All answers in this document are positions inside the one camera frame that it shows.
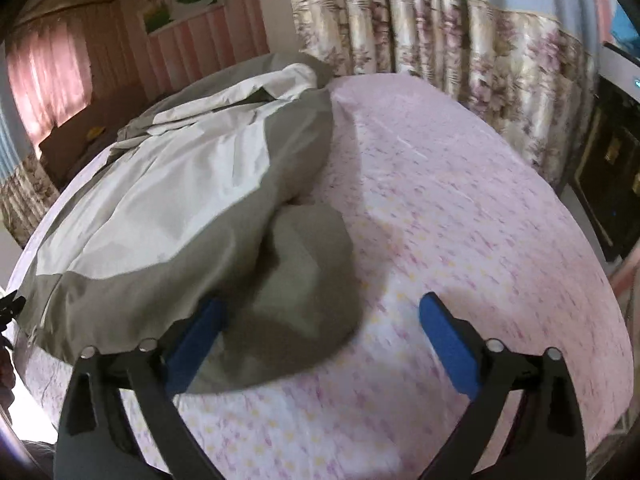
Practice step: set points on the white appliance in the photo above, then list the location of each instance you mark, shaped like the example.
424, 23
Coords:
617, 67

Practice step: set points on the bed with pink floral sheet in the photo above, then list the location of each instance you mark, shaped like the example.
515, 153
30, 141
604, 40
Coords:
475, 210

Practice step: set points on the small yellow item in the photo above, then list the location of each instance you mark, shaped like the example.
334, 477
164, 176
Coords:
95, 133

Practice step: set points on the blue poster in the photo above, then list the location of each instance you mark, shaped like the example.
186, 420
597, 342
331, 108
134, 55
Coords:
627, 30

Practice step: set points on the dark cabinet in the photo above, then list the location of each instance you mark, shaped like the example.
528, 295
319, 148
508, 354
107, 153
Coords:
615, 185

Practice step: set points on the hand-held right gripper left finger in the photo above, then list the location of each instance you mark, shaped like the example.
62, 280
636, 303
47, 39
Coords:
197, 342

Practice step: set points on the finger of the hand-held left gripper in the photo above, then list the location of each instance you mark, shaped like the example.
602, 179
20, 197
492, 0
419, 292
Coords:
10, 307

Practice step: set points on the pink curtain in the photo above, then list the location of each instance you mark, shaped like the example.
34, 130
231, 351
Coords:
50, 75

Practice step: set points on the white wardrobe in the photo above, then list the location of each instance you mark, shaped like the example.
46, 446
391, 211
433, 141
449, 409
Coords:
270, 25

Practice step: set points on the framed wall picture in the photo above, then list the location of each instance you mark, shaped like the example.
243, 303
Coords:
180, 0

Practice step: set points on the olive and beige jacket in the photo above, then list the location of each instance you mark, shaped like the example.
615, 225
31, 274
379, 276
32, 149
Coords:
175, 185

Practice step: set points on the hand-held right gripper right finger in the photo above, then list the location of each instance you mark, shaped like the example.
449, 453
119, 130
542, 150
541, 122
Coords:
447, 342

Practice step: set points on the brown sofa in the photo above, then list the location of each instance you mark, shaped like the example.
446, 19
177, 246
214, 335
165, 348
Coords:
75, 142

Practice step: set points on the blue floral curtain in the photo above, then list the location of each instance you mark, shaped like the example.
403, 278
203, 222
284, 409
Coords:
450, 35
25, 200

